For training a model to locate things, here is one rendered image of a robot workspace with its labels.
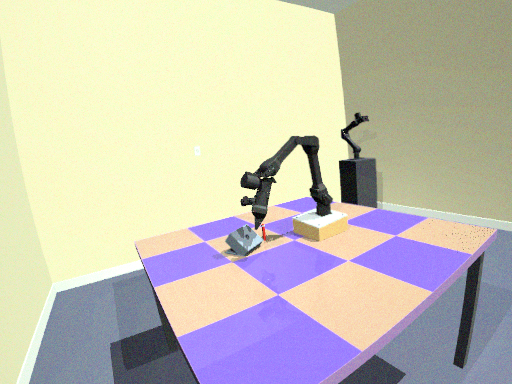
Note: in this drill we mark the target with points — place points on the light blue sloped panel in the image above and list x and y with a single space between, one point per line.
242 241

